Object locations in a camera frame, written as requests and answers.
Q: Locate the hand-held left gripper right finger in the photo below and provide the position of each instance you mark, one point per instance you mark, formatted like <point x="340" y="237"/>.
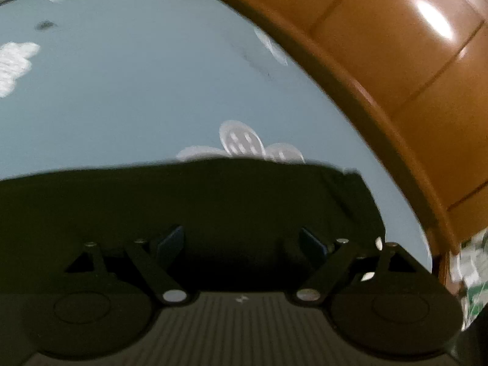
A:
<point x="312" y="242"/>

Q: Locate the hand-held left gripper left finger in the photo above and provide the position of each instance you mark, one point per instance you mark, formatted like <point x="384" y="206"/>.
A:
<point x="171" y="242"/>

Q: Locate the bed with blue floral sheet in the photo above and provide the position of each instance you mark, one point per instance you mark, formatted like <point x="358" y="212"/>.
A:
<point x="114" y="84"/>

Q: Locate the wooden headboard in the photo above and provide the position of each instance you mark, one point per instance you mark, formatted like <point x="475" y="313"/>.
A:
<point x="381" y="45"/>

